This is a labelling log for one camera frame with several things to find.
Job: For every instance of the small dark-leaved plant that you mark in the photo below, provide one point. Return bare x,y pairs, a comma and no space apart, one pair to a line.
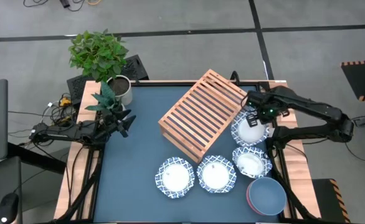
106,96

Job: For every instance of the black hazard-striped floor mat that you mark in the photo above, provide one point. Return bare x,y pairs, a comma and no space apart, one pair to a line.
325,202
363,79

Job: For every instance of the small white plant pot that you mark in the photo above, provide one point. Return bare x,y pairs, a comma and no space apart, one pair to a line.
123,107

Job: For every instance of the red plastic bowl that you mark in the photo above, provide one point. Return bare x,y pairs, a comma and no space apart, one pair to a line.
248,200

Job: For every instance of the large leafy green plant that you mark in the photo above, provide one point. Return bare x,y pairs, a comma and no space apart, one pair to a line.
98,54

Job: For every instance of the black power adapter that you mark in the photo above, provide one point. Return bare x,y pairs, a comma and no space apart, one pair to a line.
65,3

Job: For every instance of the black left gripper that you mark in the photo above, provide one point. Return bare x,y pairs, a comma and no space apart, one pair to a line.
111,128

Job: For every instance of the black computer mouse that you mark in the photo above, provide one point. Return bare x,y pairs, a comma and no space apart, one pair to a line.
8,207

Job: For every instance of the blue table mat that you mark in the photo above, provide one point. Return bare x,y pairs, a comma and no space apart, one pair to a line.
129,174

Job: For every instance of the black perforated box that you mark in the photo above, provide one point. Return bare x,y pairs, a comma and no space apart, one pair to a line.
135,70

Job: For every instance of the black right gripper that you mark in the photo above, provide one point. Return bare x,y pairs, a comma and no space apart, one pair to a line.
263,102

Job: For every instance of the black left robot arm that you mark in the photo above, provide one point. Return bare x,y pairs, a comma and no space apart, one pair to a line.
64,132

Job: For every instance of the large white plant pot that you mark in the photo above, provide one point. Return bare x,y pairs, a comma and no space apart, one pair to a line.
127,96

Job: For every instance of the yellow connector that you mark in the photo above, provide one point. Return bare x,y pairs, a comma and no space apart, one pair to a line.
65,101

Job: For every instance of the wooden slatted shelf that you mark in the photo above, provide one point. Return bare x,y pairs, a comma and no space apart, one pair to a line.
201,115

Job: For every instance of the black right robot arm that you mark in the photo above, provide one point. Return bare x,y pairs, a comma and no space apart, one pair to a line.
310,107

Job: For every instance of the blue patterned paper bowl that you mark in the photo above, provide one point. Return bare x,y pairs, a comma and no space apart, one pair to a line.
216,175
251,135
175,178
249,163

